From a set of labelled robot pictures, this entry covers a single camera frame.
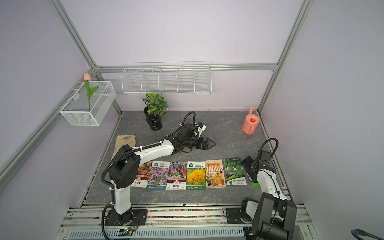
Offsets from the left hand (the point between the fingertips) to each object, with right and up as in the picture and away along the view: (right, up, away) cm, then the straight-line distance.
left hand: (211, 144), depth 85 cm
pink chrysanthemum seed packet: (-20, -19, +3) cm, 28 cm away
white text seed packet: (+14, -17, +4) cm, 23 cm away
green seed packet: (+25, -23, -1) cm, 34 cm away
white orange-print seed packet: (+2, -18, +2) cm, 18 cm away
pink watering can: (+28, +13, +15) cm, 34 cm away
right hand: (+22, -13, +5) cm, 26 cm away
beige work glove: (-61, 0, +18) cm, 63 cm away
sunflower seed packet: (-9, -19, +3) cm, 21 cm away
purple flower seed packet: (-31, -18, +2) cm, 36 cm away
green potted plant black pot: (-32, +21, +2) cm, 38 cm away
